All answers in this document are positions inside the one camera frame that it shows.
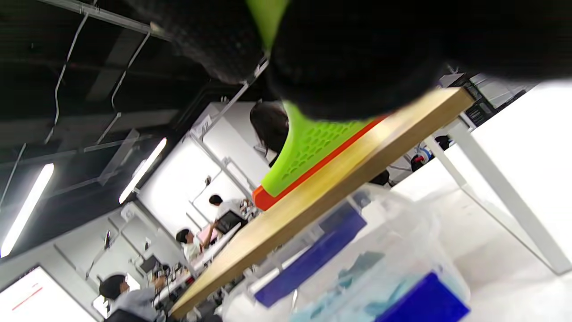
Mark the person's right hand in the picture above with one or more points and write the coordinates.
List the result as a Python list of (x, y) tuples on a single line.
[(380, 44)]

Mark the green scraper with orange blade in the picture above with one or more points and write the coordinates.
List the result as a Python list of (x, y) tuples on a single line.
[(313, 152)]

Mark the small wooden table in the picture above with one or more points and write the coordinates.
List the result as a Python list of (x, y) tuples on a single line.
[(313, 201)]

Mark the clear plastic storage box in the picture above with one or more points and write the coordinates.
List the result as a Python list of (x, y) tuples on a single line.
[(402, 223)]

